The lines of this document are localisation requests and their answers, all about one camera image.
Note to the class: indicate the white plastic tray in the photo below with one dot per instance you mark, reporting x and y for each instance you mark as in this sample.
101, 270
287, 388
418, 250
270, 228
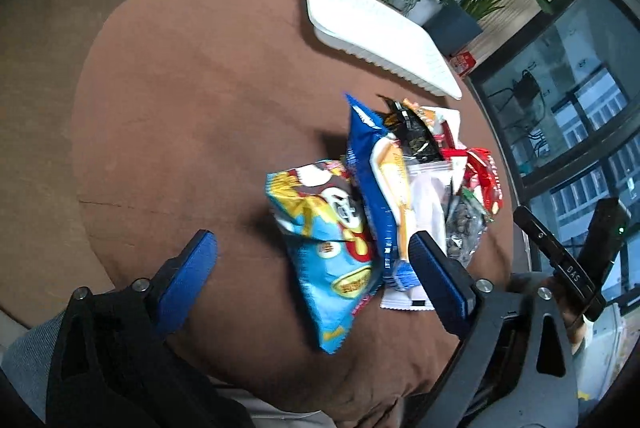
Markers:
379, 35

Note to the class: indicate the orange lollipop packet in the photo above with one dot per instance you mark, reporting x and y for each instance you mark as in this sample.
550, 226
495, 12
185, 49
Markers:
443, 122

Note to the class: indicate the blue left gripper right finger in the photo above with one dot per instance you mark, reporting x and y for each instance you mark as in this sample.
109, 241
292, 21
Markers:
446, 282

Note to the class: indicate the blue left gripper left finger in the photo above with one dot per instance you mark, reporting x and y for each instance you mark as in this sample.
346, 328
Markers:
181, 279

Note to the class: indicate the dark blue snack bag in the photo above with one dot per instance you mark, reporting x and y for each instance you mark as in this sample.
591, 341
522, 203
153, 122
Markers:
376, 161

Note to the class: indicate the red paper bag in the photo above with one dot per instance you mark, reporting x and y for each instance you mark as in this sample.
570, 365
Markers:
462, 63

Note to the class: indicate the red snack packet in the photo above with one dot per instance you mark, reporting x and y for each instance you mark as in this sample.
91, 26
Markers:
475, 169

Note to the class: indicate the white sachet packet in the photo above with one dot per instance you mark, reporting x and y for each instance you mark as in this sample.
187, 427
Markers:
430, 190

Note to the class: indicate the light blue chips bag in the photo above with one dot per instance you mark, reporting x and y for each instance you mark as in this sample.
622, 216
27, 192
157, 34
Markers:
318, 211

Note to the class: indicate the person right hand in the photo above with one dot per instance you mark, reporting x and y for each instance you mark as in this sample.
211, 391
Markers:
575, 325

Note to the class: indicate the black snack packet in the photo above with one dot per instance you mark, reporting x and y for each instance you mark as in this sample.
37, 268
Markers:
415, 137

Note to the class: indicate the clear bag of seeds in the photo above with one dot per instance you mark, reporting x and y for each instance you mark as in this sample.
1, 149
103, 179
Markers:
465, 225

